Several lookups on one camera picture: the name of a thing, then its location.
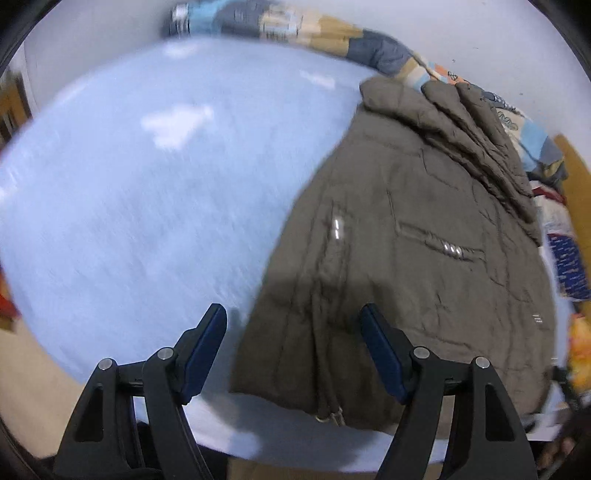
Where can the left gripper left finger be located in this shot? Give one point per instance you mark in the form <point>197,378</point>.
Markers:
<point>129,422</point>

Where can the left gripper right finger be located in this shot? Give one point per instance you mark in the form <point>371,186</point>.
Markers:
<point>487,439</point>

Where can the olive quilted puffer jacket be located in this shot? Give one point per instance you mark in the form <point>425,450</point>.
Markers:
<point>424,210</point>

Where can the yellow floral scarf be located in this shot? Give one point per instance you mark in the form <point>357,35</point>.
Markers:
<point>579,353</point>

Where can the red object beside bed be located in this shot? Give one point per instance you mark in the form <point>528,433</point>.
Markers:
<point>9,314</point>

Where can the navy star pillow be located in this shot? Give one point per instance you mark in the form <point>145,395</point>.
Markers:
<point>559,232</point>

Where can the light blue cloud bedsheet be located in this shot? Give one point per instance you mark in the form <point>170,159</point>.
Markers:
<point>159,185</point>

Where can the wooden headboard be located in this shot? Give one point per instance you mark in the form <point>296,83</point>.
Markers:
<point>576,189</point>

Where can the patchwork cartoon blanket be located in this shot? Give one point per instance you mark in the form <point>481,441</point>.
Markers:
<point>280,22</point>

